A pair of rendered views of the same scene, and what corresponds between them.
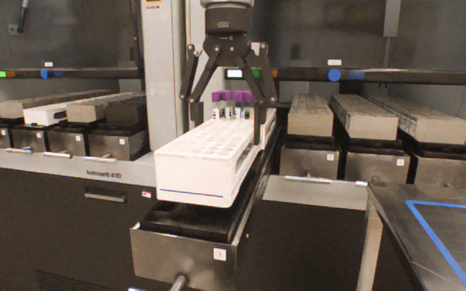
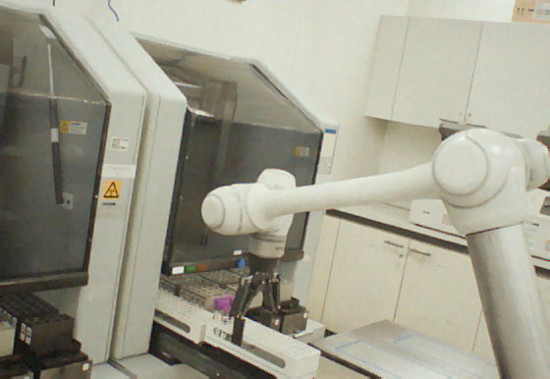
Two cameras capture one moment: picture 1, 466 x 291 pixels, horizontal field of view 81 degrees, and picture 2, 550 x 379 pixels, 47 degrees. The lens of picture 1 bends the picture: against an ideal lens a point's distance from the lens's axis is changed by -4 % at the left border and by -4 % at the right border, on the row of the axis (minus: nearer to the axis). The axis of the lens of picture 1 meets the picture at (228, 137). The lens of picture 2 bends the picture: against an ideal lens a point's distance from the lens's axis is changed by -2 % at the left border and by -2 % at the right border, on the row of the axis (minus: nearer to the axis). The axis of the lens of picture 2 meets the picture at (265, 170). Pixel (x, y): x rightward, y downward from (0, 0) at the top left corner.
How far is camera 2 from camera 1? 1.51 m
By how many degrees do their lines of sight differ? 65
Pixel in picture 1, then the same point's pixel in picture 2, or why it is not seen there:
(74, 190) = not seen: outside the picture
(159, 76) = (101, 279)
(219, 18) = (274, 266)
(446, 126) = (284, 289)
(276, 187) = not seen: hidden behind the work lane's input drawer
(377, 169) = not seen: hidden behind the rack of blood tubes
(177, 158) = (305, 358)
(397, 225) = (349, 360)
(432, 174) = (289, 326)
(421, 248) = (364, 365)
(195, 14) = (147, 212)
